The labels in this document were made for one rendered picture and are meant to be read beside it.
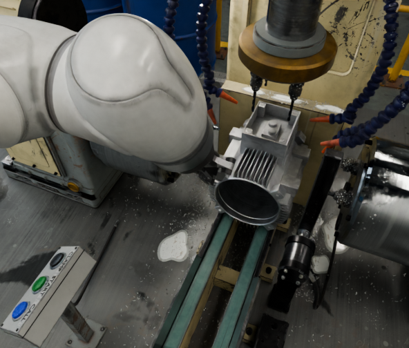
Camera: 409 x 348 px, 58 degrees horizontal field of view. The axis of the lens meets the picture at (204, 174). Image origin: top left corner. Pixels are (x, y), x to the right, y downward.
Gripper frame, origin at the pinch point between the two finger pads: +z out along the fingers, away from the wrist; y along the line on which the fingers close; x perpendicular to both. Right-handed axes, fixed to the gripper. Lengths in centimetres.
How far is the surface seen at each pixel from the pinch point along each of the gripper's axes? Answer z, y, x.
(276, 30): -6.8, -4.4, -26.1
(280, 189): 12.4, -12.5, -3.2
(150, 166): 14.4, 17.1, 0.2
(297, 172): 18.6, -14.7, -9.0
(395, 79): 214, -61, -145
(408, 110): 203, -73, -117
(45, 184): 33, 54, 13
